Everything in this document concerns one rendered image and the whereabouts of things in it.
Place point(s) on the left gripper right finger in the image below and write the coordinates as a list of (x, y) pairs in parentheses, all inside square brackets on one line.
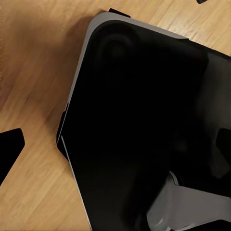
[(223, 143)]

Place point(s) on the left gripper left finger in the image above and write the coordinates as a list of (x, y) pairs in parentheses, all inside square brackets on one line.
[(12, 143)]

